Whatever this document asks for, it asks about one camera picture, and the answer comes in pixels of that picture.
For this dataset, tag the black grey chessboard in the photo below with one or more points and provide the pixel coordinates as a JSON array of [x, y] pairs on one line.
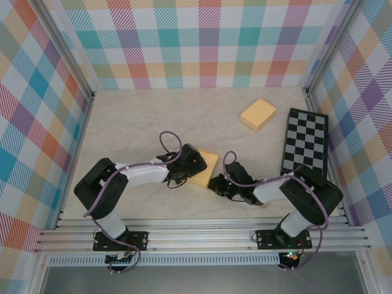
[[306, 137]]

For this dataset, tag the aluminium frame post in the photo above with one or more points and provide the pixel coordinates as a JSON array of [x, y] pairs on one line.
[[332, 46], [67, 50]]

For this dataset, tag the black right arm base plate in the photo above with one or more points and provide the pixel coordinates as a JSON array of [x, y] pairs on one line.
[[266, 239]]

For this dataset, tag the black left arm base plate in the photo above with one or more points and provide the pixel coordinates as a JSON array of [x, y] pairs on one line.
[[137, 240]]

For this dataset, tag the small natural wooden cube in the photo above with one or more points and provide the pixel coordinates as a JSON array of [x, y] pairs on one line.
[[264, 207]]

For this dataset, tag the aluminium mounting rail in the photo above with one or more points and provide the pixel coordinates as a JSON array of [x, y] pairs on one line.
[[199, 235]]

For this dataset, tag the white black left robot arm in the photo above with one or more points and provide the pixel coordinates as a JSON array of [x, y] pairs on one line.
[[144, 176]]

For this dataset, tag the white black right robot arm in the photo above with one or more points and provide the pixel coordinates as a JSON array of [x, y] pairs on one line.
[[269, 191]]

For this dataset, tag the small circuit board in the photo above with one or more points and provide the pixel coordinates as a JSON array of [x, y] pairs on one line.
[[292, 256], [121, 258]]

